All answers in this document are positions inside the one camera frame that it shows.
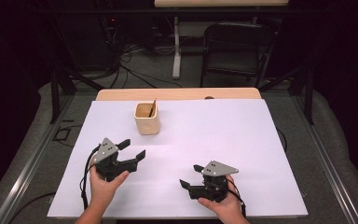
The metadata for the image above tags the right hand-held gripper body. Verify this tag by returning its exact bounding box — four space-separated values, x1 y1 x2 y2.
188 160 240 203

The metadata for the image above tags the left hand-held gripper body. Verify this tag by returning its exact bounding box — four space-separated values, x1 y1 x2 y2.
92 137 138 182

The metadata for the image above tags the cream square pen holder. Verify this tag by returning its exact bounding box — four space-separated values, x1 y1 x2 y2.
133 102 161 136

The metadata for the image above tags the dark pencil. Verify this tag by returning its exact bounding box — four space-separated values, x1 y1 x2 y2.
148 98 158 119

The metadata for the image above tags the person's left hand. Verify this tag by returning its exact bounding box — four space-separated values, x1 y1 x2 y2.
89 164 131 208

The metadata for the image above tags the person's right hand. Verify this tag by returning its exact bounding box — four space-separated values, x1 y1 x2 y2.
198 175 247 219

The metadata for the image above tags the white table sheet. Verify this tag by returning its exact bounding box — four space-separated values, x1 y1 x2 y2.
47 98 309 218

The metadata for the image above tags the black metal stand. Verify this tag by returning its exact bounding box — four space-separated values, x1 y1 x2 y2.
49 66 105 125
259 62 315 126

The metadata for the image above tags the white desk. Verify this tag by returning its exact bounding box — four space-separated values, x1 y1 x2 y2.
154 0 288 80

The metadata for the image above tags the black folding chair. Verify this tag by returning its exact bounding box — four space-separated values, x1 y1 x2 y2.
200 21 277 89

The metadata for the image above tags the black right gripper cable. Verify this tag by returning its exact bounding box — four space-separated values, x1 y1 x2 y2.
227 178 247 218

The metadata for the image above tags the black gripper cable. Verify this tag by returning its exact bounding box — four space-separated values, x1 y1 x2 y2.
79 144 102 210
227 178 247 218

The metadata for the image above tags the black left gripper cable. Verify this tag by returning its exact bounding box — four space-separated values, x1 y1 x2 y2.
79 144 102 210

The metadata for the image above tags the black floor cable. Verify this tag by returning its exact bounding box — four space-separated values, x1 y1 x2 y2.
276 128 288 153
8 191 57 224

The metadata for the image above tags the bundle of black floor cables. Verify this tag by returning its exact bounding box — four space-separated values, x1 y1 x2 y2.
103 43 185 90

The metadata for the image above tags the aluminium floor rail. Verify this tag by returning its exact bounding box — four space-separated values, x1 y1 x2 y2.
0 94 76 224
293 94 358 224

